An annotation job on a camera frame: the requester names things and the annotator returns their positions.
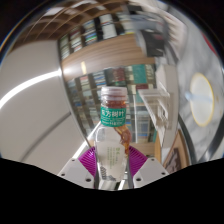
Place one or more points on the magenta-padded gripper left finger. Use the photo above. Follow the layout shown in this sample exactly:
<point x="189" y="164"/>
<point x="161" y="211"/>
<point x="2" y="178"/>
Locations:
<point x="75" y="171"/>

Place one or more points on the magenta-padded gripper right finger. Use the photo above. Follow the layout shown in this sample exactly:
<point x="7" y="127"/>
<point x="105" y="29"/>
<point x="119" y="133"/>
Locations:
<point x="151" y="170"/>

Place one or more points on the clear plastic drink bottle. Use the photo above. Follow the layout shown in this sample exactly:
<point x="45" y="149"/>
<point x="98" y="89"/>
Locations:
<point x="111" y="146"/>

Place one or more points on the brown architectural model on board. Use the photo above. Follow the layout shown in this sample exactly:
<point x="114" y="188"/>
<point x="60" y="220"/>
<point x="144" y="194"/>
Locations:
<point x="176" y="156"/>

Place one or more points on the long white architectural model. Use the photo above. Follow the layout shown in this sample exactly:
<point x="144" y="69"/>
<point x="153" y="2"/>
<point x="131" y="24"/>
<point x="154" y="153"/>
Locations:
<point x="160" y="100"/>

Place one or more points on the white spoon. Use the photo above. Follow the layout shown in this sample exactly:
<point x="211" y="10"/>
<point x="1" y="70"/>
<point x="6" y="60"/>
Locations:
<point x="200" y="96"/>

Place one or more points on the linear ceiling lights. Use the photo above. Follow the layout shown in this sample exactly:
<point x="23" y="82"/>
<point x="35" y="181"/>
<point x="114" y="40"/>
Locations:
<point x="26" y="86"/>

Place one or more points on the flat round red coaster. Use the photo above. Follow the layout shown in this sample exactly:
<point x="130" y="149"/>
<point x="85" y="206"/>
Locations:
<point x="210" y="45"/>

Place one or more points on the tall bookshelf wall with books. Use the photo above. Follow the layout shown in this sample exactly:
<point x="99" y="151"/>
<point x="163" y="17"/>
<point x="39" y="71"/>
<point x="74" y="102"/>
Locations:
<point x="110" y="50"/>

